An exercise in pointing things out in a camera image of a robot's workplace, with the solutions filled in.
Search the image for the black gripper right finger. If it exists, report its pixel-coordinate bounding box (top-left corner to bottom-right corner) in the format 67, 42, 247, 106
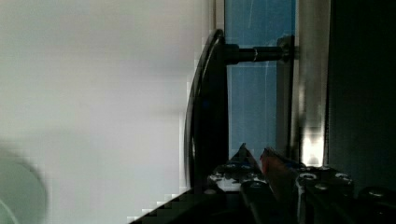
239, 147, 307, 224

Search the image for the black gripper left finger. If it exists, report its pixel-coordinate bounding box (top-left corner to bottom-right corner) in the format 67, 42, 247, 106
206, 143, 267, 194

